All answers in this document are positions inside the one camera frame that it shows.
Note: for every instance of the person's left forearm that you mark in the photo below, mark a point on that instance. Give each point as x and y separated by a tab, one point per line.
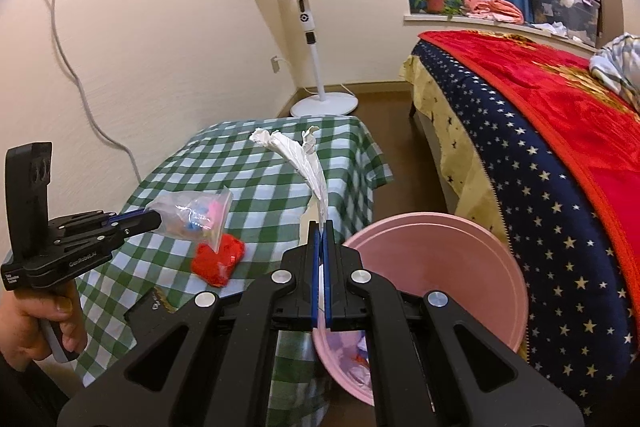
30	397

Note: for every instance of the long white paper sheet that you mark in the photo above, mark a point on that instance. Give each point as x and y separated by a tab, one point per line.
310	167

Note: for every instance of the green checked tablecloth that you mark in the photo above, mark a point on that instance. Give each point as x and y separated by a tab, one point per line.
225	167

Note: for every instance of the white window sill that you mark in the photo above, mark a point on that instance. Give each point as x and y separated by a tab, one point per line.
435	19

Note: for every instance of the person's left hand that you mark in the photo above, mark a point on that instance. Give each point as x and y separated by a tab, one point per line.
25	332

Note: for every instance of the pink plastic basin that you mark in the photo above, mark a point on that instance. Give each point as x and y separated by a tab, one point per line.
440	257

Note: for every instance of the clear plastic zip bag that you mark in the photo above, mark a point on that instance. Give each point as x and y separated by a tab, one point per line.
200	217

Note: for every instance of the clear storage box with lid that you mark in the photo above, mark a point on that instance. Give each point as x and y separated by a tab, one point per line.
560	12

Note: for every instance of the low wall socket with plug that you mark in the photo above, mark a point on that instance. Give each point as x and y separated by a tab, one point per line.
275	64

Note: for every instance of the yellow patterned bed sheet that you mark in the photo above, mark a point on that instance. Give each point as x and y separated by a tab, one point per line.
450	132

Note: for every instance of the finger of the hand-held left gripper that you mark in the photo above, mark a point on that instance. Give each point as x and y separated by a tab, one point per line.
120	217
145	224

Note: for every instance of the blue striped duvet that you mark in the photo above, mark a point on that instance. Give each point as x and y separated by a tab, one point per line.
617	67

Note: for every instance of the pink folded cloth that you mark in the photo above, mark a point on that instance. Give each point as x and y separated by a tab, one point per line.
492	9

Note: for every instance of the red crumpled plastic bag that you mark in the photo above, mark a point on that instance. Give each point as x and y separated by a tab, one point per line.
217	262

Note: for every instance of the black packet with gold print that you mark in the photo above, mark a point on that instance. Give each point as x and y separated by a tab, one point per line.
150	312

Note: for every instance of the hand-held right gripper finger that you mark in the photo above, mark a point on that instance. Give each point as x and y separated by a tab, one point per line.
318	272
327	272

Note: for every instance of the white crumpled cloth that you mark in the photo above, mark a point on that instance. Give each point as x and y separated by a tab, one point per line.
550	28

